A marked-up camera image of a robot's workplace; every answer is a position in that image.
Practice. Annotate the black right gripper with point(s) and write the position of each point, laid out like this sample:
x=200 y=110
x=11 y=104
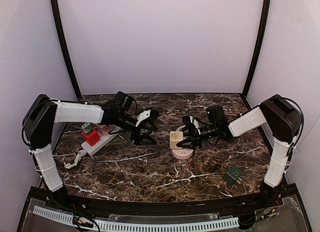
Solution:
x=194 y=135

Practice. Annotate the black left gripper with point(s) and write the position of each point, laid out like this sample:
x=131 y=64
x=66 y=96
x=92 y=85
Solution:
x=137 y=129

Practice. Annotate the beige cube adapter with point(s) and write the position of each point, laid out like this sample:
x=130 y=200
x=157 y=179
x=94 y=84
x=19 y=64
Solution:
x=174 y=138

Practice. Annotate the pink round socket hub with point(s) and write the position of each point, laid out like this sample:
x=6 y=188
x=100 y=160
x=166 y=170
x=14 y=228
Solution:
x=182 y=154

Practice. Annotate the pink cube socket adapter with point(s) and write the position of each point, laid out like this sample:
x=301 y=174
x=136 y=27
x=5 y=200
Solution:
x=104 y=129

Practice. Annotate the dark green cube adapter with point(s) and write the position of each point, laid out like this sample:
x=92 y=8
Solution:
x=232 y=174

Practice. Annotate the red cube socket adapter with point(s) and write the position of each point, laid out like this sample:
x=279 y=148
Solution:
x=91 y=138

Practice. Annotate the white power strip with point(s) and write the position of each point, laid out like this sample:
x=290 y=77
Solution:
x=103 y=141

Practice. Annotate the mint green usb charger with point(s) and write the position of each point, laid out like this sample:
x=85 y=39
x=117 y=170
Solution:
x=87 y=128

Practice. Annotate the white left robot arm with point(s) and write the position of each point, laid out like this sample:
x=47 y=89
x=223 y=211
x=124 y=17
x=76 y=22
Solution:
x=45 y=112

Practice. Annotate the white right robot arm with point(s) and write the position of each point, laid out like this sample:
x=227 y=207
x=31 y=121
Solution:
x=283 y=116

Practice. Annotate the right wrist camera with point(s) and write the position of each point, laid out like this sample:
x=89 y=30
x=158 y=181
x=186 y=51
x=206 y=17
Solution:
x=190 y=119

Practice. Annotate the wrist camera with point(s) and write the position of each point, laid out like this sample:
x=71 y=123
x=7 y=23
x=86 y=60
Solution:
x=147 y=116
x=190 y=119

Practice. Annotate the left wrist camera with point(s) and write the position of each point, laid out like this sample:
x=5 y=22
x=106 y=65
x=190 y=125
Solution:
x=147 y=116

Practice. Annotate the black front frame rail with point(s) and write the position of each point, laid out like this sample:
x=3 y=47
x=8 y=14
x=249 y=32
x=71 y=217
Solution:
x=241 y=206

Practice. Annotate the light blue cable duct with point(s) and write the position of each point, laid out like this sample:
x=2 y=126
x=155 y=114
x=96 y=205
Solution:
x=118 y=223

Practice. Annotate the black right corner post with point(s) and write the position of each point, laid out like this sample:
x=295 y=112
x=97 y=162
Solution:
x=257 y=47

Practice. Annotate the black corner frame post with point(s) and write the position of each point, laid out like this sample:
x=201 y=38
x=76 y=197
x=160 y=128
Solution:
x=64 y=48

